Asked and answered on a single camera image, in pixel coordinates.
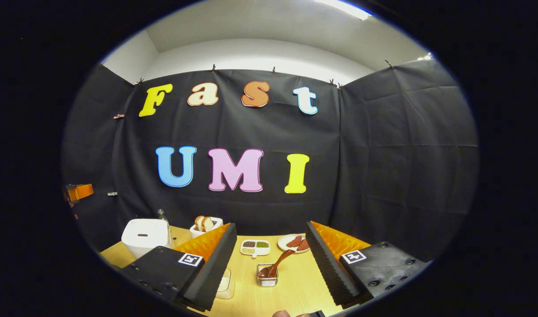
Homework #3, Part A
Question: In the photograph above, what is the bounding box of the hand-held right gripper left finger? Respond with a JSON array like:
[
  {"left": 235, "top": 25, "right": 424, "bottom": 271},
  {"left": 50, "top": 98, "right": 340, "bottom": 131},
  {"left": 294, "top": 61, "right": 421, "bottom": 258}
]
[{"left": 121, "top": 223, "right": 237, "bottom": 311}]

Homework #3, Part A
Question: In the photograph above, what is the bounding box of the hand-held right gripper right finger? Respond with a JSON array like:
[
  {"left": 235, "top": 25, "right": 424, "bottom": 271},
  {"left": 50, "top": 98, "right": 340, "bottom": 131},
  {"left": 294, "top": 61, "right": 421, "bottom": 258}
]
[{"left": 305, "top": 221, "right": 430, "bottom": 309}]

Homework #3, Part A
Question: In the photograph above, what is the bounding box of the clear box of rice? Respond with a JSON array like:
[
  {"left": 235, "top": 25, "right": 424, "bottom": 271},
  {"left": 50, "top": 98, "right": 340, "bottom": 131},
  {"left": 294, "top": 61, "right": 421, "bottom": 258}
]
[{"left": 215, "top": 268, "right": 235, "bottom": 300}]

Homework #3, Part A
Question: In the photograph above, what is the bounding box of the brown wooden spoon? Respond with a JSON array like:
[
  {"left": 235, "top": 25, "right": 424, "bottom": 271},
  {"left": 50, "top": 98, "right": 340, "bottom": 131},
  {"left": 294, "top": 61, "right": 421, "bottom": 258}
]
[{"left": 257, "top": 249, "right": 297, "bottom": 279}]

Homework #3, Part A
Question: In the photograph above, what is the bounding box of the clear wire chopstick holder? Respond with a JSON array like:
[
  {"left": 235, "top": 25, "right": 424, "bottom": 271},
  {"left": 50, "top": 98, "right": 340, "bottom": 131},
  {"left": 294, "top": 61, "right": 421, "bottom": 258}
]
[{"left": 256, "top": 263, "right": 279, "bottom": 288}]

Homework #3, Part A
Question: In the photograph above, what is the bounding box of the white rice cooker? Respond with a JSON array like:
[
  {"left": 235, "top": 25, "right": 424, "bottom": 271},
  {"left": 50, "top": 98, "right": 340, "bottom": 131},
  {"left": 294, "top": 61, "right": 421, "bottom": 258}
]
[{"left": 121, "top": 219, "right": 172, "bottom": 259}]

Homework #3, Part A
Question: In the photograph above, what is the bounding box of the white toaster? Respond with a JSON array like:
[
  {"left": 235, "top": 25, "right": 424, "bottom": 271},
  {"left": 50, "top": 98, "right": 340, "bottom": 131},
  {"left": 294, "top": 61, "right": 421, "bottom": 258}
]
[{"left": 189, "top": 217, "right": 224, "bottom": 239}]

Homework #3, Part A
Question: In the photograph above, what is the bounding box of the white divided grain dish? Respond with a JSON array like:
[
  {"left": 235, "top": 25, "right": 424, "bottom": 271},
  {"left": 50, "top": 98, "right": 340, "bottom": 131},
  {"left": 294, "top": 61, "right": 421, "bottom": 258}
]
[{"left": 240, "top": 240, "right": 271, "bottom": 258}]

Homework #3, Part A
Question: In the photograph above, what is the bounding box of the white round plate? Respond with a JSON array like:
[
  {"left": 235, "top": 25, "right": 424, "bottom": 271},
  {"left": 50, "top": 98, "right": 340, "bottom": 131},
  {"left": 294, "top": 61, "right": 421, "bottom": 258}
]
[{"left": 277, "top": 234, "right": 311, "bottom": 254}]

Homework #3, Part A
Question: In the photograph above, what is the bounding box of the black backdrop cloth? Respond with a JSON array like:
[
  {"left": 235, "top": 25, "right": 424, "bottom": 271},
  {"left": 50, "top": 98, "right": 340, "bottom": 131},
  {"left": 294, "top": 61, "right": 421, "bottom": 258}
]
[{"left": 62, "top": 59, "right": 479, "bottom": 260}]

